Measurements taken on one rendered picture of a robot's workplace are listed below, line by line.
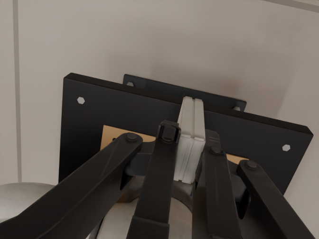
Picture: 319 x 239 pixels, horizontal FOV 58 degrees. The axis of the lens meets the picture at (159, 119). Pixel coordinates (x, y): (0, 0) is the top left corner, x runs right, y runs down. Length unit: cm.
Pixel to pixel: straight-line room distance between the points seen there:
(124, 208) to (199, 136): 39
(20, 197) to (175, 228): 26
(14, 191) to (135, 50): 50
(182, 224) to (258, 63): 50
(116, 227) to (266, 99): 58
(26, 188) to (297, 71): 73
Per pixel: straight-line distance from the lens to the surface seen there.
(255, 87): 88
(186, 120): 18
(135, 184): 63
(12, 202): 54
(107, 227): 50
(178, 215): 56
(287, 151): 63
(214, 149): 15
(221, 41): 83
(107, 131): 61
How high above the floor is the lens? 82
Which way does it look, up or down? 64 degrees down
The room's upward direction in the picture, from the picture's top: 165 degrees counter-clockwise
